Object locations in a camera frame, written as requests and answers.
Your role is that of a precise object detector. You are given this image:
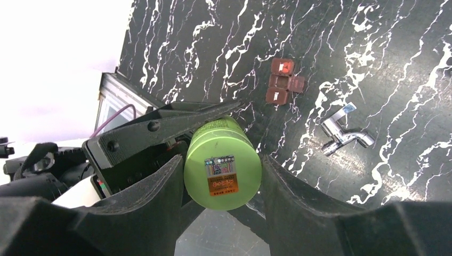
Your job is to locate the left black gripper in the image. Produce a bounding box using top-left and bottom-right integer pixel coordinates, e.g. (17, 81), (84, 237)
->
(82, 100), (243, 195)

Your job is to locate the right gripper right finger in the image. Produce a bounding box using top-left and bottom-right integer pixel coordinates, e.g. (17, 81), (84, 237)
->
(231, 155), (451, 255)

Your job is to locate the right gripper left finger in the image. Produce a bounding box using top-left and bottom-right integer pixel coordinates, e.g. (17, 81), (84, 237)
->
(1, 155), (202, 255)

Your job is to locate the red pill organizer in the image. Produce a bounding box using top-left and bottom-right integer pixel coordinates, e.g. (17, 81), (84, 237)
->
(265, 58), (306, 105)

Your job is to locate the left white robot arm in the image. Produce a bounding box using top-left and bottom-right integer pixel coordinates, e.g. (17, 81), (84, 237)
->
(1, 100), (242, 202)

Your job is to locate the chrome faucet tap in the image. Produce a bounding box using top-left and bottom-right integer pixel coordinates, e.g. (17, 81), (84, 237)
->
(320, 102), (375, 156)

